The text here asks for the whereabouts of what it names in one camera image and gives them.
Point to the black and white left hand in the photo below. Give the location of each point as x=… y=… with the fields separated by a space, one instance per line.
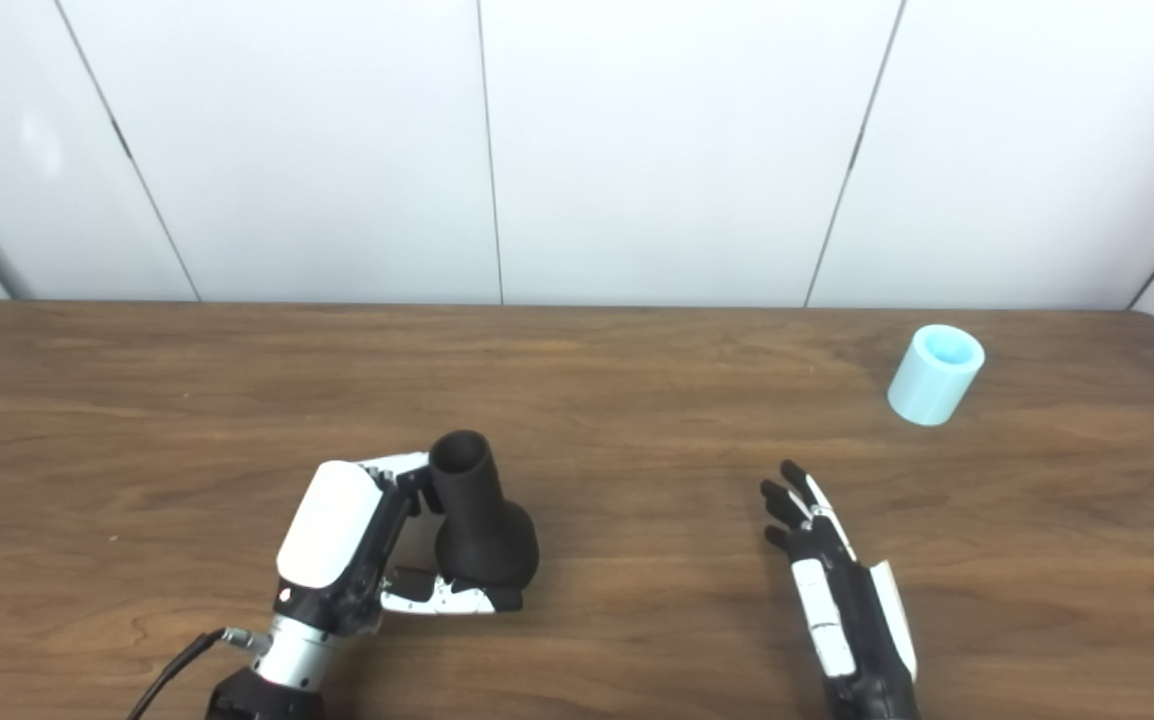
x=332 y=520

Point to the black and white right hand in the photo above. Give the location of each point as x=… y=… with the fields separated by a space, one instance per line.
x=842 y=620

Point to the black funnel-shaped nozzle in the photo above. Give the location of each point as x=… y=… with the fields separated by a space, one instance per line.
x=487 y=540

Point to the light blue cylinder cup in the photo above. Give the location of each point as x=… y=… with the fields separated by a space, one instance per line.
x=927 y=385

